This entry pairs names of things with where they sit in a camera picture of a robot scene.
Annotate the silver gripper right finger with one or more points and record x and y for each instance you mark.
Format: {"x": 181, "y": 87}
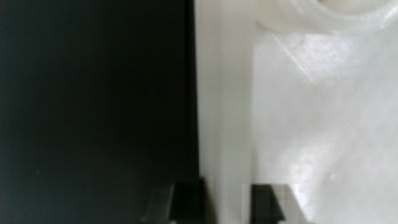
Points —
{"x": 273, "y": 205}

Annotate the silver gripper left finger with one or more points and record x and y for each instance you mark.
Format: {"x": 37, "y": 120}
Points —
{"x": 178, "y": 204}

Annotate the white desk top tray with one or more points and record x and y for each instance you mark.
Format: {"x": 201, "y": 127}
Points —
{"x": 297, "y": 77}

